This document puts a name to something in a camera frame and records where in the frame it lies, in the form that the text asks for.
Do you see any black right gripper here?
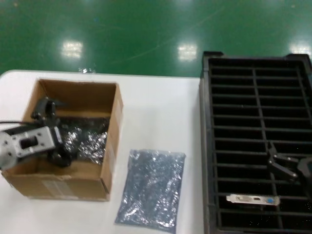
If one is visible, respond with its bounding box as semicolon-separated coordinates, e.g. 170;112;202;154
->
267;141;312;186

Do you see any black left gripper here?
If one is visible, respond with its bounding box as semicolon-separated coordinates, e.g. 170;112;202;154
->
3;97;73;169

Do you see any grey antistatic packaging bag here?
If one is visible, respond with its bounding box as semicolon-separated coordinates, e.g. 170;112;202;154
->
55;117;110;163

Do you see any brown cardboard box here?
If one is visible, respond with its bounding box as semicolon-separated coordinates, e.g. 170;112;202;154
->
1;78;124;202

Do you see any black slotted plastic container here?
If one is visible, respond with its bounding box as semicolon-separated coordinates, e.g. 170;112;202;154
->
198;50;312;234

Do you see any empty grey antistatic bag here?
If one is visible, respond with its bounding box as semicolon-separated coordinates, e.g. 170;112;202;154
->
114;148;187;231

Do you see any left wrist camera silver bracket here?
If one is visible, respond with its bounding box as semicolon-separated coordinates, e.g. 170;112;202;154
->
0;126;64;169

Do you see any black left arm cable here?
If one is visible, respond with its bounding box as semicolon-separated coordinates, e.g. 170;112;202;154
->
0;119;36;125

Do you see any graphics card with silver bracket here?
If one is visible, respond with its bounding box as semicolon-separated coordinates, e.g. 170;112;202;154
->
226;194;280;207

